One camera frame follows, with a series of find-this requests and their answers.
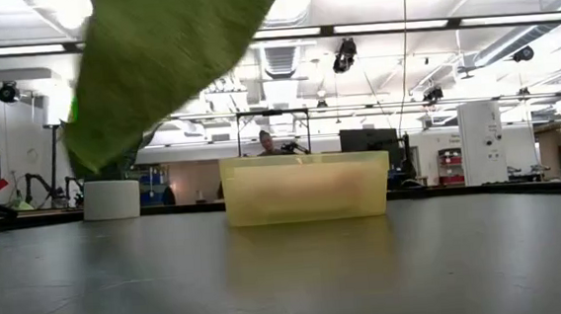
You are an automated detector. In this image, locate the green microfiber towel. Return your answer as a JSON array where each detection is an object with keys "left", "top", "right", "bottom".
[{"left": 52, "top": 0, "right": 300, "bottom": 177}]

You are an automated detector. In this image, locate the person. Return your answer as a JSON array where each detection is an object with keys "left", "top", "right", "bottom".
[{"left": 254, "top": 128, "right": 286, "bottom": 159}]

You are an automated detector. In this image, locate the translucent yellow plastic bin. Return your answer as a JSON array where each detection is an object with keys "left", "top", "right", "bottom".
[{"left": 217, "top": 147, "right": 395, "bottom": 229}]

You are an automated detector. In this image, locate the black computer monitor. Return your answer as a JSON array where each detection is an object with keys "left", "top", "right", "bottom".
[{"left": 338, "top": 125, "right": 401, "bottom": 154}]

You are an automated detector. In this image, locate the black round ceiling fixture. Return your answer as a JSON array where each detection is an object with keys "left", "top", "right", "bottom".
[
  {"left": 0, "top": 79, "right": 22, "bottom": 106},
  {"left": 511, "top": 43, "right": 536, "bottom": 65},
  {"left": 330, "top": 36, "right": 360, "bottom": 75},
  {"left": 421, "top": 84, "right": 445, "bottom": 105}
]

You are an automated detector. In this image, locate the blue storage shelf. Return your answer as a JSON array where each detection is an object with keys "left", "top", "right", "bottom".
[{"left": 136, "top": 165, "right": 172, "bottom": 207}]

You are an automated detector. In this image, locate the black overhead light bar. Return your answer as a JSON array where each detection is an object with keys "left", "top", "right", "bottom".
[{"left": 0, "top": 6, "right": 561, "bottom": 63}]

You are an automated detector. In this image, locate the red storage shelf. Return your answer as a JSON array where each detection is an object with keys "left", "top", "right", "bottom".
[{"left": 437, "top": 147, "right": 465, "bottom": 187}]

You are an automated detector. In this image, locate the green plant in white pot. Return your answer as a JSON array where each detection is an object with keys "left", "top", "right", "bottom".
[{"left": 63, "top": 122, "right": 170, "bottom": 223}]

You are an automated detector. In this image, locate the white pillar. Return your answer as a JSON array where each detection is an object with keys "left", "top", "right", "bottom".
[{"left": 456, "top": 99, "right": 510, "bottom": 187}]

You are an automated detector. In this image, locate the black vertical pole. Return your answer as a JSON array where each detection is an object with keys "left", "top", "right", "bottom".
[{"left": 47, "top": 124, "right": 64, "bottom": 194}]

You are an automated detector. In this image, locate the silver ventilation duct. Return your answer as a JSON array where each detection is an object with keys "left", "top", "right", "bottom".
[{"left": 243, "top": 5, "right": 320, "bottom": 82}]

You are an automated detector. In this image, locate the black table border frame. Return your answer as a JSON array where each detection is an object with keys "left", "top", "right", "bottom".
[{"left": 0, "top": 174, "right": 561, "bottom": 236}]

